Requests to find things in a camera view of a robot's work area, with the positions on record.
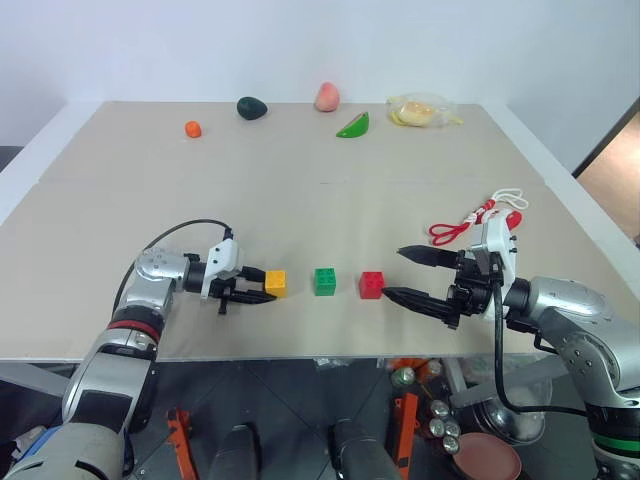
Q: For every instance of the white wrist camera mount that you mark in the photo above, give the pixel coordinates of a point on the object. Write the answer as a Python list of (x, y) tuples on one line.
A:
[(500, 240), (222, 257)]

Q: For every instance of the green drink can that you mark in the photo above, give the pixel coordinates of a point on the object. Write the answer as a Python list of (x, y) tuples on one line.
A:
[(403, 377)]

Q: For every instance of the green toy melon slice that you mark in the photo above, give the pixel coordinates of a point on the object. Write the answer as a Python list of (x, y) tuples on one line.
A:
[(355, 129)]

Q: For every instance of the dark door frame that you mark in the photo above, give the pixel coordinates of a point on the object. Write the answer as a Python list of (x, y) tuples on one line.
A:
[(607, 137)]

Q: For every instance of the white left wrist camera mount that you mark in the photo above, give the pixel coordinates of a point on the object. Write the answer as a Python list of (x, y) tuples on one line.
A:
[(222, 257)]

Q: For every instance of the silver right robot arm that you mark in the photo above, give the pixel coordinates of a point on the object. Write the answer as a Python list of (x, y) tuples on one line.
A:
[(575, 310)]

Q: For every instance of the shiny metal bowl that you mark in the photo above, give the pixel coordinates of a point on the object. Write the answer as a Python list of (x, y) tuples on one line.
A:
[(520, 425)]

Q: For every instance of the green toy block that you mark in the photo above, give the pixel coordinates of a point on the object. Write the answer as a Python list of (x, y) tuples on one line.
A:
[(325, 282)]

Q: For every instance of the yellow toy block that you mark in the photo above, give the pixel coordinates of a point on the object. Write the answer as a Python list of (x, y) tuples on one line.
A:
[(276, 285)]

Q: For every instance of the clear plastic bag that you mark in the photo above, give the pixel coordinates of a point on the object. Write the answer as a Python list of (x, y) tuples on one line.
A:
[(442, 114)]

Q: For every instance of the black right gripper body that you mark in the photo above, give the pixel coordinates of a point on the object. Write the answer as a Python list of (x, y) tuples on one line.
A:
[(475, 290)]

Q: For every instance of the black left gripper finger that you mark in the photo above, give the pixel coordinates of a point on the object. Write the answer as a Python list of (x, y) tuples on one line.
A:
[(255, 275), (252, 298)]

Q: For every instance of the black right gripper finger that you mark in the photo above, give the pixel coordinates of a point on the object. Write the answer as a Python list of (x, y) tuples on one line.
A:
[(430, 256), (420, 301)]

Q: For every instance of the small orange toy fruit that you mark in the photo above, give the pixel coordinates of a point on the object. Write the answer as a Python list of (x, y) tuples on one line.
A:
[(193, 130)]

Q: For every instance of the red pom-pom tassel ornament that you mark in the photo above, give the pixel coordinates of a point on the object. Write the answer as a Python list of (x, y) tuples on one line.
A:
[(515, 219)]

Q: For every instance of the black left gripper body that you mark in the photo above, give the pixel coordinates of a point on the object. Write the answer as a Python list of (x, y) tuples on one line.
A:
[(227, 289)]

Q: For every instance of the red toy block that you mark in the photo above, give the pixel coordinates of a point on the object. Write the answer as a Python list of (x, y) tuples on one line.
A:
[(371, 286)]

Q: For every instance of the round bread bun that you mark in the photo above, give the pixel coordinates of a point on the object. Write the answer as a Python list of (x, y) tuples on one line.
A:
[(417, 113)]

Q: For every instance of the dark rounded shape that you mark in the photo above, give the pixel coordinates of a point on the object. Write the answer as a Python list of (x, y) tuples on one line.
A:
[(360, 452), (235, 455)]

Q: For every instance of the pink toy peach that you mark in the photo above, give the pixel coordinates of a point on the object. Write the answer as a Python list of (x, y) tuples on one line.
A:
[(327, 98)]

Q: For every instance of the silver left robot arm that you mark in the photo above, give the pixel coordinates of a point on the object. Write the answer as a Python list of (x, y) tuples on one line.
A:
[(150, 270)]

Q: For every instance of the silver can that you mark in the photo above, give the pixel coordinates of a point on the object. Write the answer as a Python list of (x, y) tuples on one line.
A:
[(452, 428), (437, 427), (440, 409), (451, 444)]

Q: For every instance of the brown round plate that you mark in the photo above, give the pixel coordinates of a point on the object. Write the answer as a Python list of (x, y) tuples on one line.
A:
[(487, 457)]

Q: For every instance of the dark green toy avocado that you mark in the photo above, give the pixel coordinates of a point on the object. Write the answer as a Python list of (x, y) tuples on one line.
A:
[(251, 109)]

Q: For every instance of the orange clamp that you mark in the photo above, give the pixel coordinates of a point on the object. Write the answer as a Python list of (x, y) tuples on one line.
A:
[(406, 427), (182, 440)]

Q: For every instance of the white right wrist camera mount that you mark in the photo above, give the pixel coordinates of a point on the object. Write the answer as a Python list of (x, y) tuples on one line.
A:
[(500, 240)]

